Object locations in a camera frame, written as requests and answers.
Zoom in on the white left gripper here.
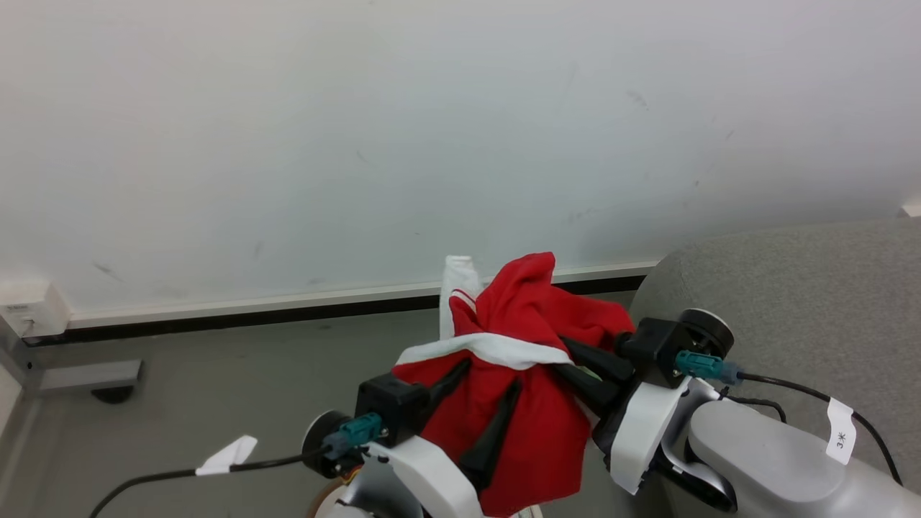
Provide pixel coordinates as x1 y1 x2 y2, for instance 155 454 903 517
366 359 523 518

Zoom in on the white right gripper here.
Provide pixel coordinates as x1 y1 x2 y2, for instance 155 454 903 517
552 336 692 496

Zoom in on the red and white garment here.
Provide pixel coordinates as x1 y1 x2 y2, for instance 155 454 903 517
392 252 638 518

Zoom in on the laundry basket rim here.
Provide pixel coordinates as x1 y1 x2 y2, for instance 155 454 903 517
308 478 355 518

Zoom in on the white and black baseboard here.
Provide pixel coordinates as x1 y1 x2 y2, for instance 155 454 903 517
29 260 661 347

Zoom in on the grey furniture base with caster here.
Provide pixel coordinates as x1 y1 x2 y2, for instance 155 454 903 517
0 315 145 404

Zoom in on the short thin black cable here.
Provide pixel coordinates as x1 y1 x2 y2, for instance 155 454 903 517
718 388 787 423

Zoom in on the black cable with marked tag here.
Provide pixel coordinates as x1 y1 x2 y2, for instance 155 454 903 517
675 350 904 484

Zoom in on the black cable with blank tag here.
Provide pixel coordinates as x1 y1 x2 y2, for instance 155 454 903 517
89 412 384 518

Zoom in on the white wall socket box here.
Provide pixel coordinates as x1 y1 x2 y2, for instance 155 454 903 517
0 280 73 340

